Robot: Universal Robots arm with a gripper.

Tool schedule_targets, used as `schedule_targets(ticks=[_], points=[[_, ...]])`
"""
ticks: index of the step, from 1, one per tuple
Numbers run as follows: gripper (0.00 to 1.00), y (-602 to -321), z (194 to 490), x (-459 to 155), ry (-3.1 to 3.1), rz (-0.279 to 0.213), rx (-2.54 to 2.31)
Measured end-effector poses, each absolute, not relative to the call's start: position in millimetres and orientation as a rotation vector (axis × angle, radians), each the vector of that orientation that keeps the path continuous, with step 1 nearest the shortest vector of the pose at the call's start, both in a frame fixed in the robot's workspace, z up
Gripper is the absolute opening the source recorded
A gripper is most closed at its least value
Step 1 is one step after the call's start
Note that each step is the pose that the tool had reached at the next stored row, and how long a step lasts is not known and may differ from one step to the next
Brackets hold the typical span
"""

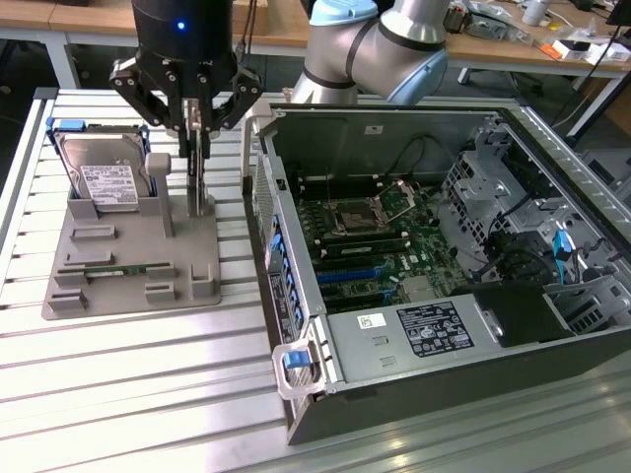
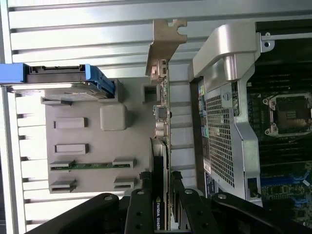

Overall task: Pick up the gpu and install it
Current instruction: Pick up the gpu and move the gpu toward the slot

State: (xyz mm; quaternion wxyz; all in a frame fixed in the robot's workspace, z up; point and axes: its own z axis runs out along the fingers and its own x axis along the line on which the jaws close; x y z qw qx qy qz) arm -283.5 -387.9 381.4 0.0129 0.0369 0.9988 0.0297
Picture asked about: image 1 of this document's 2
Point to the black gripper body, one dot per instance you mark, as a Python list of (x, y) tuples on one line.
[(182, 39)]

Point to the green graphics card black fan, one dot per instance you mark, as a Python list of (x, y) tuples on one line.
[(196, 177)]

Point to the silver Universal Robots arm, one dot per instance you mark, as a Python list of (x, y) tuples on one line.
[(394, 49)]

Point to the brown cardboard box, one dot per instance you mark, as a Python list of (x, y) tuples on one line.
[(261, 15)]

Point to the blue disk caddy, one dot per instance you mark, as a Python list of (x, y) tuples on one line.
[(66, 124)]

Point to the long wooden desk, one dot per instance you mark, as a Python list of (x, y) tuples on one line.
[(74, 20)]

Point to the silver hard disk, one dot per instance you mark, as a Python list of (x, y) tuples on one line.
[(98, 162)]

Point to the thin metal locking lever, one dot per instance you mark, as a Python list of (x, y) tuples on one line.
[(329, 187)]

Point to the black RAM slot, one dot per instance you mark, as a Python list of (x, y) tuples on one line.
[(342, 192), (340, 181)]

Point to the gray plastic parts rack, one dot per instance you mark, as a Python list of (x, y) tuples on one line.
[(123, 236)]

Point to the CPU socket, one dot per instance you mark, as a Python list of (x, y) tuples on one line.
[(357, 215)]

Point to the metal socket cover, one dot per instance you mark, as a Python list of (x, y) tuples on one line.
[(399, 197)]

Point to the green RAM stick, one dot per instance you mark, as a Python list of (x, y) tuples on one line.
[(128, 270)]

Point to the black RAM stick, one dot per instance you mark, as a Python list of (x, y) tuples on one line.
[(365, 247)]

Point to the blue card retention clips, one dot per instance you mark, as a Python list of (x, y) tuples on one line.
[(288, 286)]

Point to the blue expansion slot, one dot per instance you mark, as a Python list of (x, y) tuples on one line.
[(345, 277)]

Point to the black expansion slot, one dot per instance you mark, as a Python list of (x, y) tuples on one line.
[(355, 301)]

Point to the green motherboard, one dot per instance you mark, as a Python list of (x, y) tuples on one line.
[(429, 251)]

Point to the gray metal device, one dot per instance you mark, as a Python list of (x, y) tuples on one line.
[(485, 24)]

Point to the cluttered wooden desk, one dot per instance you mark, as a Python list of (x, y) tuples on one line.
[(493, 51)]

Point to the blue case latch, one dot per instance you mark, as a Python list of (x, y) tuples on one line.
[(293, 358)]

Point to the gray power supply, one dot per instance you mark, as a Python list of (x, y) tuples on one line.
[(365, 355)]

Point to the white cup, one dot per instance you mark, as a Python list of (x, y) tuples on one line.
[(535, 12)]

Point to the orange small item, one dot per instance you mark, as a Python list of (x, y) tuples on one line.
[(549, 50)]

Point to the black cooling fan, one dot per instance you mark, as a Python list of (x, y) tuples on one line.
[(517, 261)]

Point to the white flat box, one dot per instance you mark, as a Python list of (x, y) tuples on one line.
[(581, 49)]

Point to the black plastic air shroud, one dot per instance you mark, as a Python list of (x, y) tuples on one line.
[(522, 315)]

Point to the open black PC case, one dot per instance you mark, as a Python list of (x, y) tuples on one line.
[(443, 389)]

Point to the black monitor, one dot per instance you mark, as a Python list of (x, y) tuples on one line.
[(620, 11)]

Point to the metal disk bay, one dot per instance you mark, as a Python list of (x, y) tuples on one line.
[(591, 310)]

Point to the gray case corner bracket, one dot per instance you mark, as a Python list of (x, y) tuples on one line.
[(259, 115), (281, 384)]

